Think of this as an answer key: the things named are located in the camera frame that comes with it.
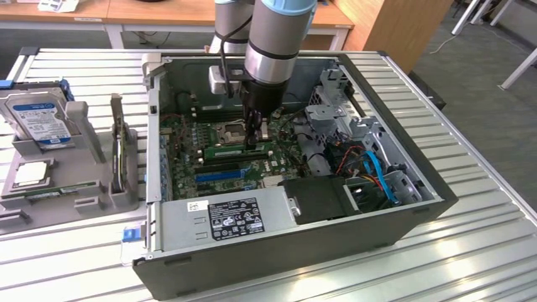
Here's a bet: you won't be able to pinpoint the silver CPU chip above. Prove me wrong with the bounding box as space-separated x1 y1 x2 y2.
11 159 55 188

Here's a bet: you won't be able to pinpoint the grey parts rack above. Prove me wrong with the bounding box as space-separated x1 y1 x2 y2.
0 100 140 235

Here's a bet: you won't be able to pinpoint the hard disk blue label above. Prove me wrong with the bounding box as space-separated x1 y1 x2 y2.
0 87 73 149

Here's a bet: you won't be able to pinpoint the blue case latch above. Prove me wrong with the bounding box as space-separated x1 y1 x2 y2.
120 226 144 243

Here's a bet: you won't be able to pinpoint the white table frame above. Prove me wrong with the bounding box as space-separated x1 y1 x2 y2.
450 0 537 36

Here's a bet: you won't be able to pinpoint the black open PC case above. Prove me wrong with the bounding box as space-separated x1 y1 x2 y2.
130 51 460 302

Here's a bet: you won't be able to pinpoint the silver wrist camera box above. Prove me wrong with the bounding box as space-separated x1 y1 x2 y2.
208 65 245 95

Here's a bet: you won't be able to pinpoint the red yellow power wires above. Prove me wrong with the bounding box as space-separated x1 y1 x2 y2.
334 145 378 183

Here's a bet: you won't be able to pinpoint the white papers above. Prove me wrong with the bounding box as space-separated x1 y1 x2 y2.
36 0 77 14

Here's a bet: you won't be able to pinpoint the silver disk bay cage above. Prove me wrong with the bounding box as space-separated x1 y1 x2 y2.
305 67 425 206

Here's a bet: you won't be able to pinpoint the green motherboard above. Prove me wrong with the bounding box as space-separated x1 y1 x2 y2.
157 106 306 202

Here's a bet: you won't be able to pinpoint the white floor cable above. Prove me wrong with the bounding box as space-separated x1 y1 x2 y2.
426 21 484 55

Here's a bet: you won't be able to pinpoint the blue disk caddy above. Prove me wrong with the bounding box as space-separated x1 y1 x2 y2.
0 77 72 102

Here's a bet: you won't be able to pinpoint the black expansion slot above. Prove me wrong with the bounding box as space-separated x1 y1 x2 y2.
193 162 241 176

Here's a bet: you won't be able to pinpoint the green RAM stick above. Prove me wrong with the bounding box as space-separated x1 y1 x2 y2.
202 142 270 159
1 186 80 201

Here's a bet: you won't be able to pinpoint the CPU socket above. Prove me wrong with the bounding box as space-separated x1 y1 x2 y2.
212 121 249 145

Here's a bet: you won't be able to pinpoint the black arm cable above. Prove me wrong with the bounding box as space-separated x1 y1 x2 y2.
218 0 264 104

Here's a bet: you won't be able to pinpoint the black fan shroud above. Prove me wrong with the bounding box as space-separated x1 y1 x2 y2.
282 174 362 225

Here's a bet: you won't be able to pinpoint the graphics card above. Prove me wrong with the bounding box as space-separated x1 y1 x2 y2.
108 92 128 193

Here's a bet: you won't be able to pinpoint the white table leg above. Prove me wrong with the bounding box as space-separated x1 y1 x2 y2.
497 47 537 91

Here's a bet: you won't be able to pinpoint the blue expansion slot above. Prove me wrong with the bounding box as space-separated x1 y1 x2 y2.
193 170 248 184

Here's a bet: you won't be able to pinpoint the silver chipset heatsink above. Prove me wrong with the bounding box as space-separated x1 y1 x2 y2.
262 175 288 191

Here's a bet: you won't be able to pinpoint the black RAM slot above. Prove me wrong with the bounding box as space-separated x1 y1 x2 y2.
202 152 272 167

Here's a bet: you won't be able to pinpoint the grey power supply unit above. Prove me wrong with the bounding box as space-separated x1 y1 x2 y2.
160 187 297 254

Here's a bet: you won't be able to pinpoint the blue SATA wire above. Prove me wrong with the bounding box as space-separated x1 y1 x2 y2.
364 150 400 207

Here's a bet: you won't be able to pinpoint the wooden desk white frame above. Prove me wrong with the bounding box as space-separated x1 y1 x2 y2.
0 0 356 50

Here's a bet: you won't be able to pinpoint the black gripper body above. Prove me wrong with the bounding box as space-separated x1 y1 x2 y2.
241 79 289 118

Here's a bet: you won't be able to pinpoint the wooden cabinet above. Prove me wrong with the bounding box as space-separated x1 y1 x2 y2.
334 0 456 76

